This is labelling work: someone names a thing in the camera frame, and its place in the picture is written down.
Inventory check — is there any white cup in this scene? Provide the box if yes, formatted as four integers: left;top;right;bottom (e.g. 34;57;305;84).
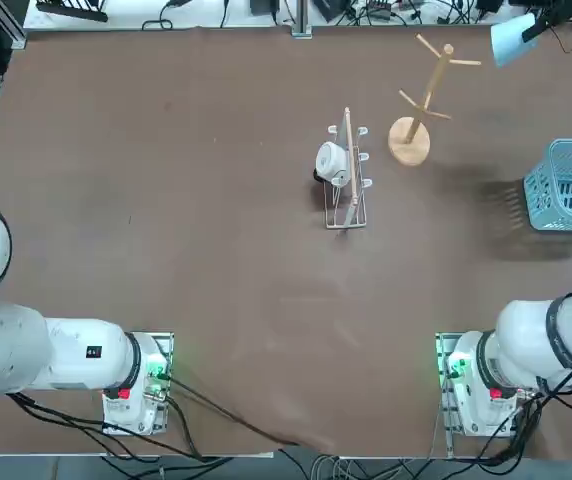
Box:
314;141;353;184

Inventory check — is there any black right base cable bundle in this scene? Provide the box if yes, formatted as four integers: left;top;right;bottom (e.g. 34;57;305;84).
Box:
475;389;547;464

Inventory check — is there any black base cable bundle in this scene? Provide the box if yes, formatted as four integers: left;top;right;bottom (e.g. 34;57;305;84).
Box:
475;389;547;464
5;392;207;462

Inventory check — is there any tangled cable bundle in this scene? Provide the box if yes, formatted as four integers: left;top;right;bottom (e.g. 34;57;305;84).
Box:
280;447;467;480

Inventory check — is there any aluminium profile post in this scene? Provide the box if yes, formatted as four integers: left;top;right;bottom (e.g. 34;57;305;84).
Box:
290;0;315;39

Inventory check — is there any blue IKEA cup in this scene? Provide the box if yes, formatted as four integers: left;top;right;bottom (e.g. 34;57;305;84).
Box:
489;12;540;70

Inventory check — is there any white wire cup rack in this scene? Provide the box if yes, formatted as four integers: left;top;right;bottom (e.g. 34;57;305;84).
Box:
324;106;373;231

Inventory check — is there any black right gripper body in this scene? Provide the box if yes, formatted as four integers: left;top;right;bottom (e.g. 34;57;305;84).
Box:
534;5;572;34

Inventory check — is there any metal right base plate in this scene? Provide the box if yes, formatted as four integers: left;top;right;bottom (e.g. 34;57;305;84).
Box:
434;331;517;459

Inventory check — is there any black looped cable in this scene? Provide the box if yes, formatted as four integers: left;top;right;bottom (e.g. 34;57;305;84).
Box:
141;0;187;32

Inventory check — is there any blue plastic basket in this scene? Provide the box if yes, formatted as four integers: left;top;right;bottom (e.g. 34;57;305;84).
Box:
522;138;572;232

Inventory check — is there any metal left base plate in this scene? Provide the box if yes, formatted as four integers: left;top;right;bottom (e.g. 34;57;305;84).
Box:
103;330;176;435

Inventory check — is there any metal base plate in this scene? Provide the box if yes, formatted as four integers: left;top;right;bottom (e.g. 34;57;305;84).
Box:
434;331;517;459
103;330;176;435

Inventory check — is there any black left base cable bundle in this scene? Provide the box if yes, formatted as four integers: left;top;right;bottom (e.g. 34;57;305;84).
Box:
5;392;207;462

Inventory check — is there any wooden tree cup rack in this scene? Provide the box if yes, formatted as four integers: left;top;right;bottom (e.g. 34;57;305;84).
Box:
387;33;483;168

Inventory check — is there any black power strip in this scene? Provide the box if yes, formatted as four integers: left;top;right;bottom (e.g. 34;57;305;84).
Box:
35;0;110;24

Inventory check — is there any aluminium frame rail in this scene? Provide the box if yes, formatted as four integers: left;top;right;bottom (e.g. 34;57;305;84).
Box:
0;0;28;50

